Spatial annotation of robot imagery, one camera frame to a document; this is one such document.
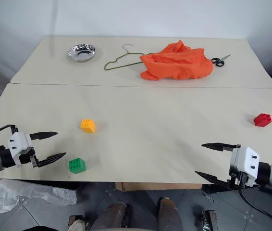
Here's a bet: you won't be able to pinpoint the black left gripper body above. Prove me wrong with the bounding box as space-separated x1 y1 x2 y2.
17 146 40 168

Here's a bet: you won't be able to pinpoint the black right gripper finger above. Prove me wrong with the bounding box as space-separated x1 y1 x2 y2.
201 142 242 153
195 170 233 187

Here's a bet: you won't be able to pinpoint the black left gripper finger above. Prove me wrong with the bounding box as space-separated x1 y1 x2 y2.
33 152 67 168
29 131 59 141

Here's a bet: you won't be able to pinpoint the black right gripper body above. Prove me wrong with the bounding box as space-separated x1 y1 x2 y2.
228 166 250 188

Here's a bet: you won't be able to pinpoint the green toy brick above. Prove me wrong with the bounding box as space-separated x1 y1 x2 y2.
68 157 87 174

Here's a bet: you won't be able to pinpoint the white crumpled plastic bag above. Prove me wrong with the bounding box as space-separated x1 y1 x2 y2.
0 179 77 214

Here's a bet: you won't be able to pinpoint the orange toy brick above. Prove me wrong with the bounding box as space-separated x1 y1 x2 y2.
80 118 96 133

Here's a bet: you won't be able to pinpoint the red toy brick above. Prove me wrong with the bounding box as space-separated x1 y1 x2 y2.
254 113 272 127

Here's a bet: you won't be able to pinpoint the shiny steel bowl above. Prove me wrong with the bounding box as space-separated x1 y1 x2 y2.
66 43 98 63

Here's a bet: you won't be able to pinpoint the crumpled orange cloth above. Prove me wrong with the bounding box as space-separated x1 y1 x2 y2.
139 39 214 81

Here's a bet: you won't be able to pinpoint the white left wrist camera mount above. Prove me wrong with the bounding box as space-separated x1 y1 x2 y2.
7 131 35 168

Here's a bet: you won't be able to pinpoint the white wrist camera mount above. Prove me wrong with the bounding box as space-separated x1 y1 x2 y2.
7 131 35 168
229 146 260 187

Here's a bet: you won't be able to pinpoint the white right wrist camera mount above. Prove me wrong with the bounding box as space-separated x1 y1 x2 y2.
229 146 260 187

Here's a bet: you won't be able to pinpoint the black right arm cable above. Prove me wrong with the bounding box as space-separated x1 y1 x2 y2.
238 186 272 231

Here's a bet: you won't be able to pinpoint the black-handled scissors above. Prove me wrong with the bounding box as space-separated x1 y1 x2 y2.
210 54 232 67

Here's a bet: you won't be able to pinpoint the green wire clothes hanger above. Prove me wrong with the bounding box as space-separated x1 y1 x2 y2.
104 43 154 72

